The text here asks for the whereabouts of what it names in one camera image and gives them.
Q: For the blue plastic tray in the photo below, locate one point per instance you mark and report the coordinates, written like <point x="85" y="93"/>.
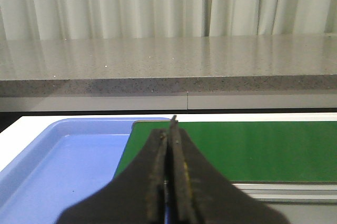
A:
<point x="68" y="161"/>

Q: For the white curtain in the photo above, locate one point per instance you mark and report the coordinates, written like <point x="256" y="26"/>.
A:
<point x="77" y="19"/>

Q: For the grey stone counter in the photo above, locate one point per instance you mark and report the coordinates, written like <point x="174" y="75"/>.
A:
<point x="240" y="72"/>

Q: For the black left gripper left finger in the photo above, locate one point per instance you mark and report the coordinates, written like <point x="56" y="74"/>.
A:
<point x="136" y="195"/>

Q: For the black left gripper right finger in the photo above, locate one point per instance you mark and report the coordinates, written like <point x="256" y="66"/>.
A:
<point x="201" y="194"/>

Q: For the green conveyor belt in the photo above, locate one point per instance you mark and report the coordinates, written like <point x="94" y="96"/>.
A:
<point x="272" y="161"/>

